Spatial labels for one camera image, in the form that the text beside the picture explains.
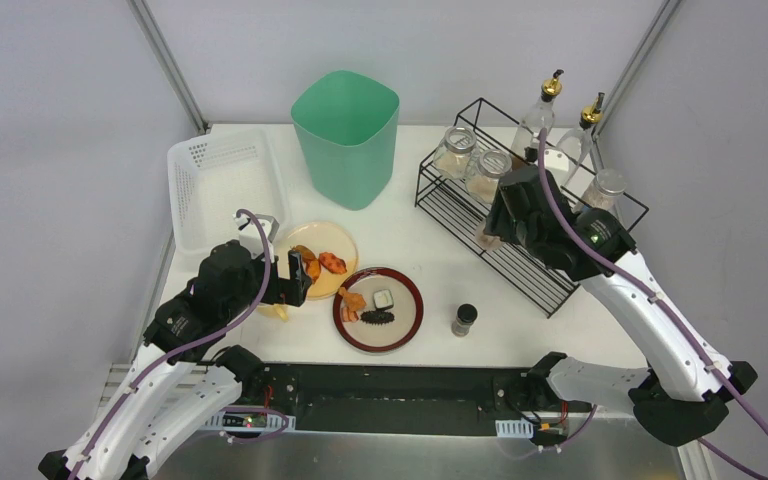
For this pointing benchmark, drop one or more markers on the glass jar with grains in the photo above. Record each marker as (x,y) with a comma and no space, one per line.
(454,152)

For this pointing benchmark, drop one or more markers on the green plastic bin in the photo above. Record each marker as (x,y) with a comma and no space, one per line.
(346,125)

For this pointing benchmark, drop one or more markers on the red rimmed plate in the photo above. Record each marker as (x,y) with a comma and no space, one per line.
(409,311)

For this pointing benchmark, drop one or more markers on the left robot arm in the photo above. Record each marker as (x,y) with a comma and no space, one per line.
(133,436)

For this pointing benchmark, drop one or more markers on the white plastic basket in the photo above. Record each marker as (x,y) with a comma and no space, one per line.
(212,176)

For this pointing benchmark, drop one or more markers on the silver lid spice jar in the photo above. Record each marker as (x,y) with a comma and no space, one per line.
(607,186)

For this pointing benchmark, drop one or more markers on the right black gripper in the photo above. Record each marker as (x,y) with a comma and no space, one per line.
(509,206)

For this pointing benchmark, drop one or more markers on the fried chicken wing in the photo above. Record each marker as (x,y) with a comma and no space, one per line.
(310,262)

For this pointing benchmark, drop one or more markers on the sushi roll piece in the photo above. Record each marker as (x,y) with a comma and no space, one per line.
(383,299)

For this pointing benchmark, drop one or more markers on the glass jar with rice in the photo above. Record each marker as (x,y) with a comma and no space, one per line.
(484,173)

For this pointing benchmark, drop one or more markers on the gold spout oil bottle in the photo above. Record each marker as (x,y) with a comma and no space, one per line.
(540,115)

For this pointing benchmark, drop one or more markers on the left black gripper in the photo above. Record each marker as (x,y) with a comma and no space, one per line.
(297,278)

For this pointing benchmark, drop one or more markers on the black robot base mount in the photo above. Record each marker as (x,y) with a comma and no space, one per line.
(448,401)

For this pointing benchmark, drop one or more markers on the black sea cucumber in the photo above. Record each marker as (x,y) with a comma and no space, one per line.
(377,317)

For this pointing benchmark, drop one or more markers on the pink lid spice shaker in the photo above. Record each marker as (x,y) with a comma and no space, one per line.
(485,241)

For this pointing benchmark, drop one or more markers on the black lid pepper shaker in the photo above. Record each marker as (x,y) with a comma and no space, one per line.
(466,316)

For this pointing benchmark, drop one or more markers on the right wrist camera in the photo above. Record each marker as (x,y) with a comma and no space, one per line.
(558,164)

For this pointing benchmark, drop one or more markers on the fried chicken nugget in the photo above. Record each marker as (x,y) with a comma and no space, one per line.
(354,302)

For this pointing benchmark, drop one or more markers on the yellow mug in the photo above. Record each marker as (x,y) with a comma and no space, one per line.
(271,311)

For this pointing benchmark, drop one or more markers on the cream plate with leaf pattern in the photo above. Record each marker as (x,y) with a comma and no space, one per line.
(319,237)

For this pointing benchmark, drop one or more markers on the black wire rack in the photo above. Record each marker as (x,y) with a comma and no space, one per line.
(449,203)

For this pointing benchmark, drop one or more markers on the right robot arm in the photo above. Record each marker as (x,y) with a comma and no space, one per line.
(674,398)

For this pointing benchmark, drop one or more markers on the shrimp piece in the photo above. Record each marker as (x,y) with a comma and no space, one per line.
(348,316)

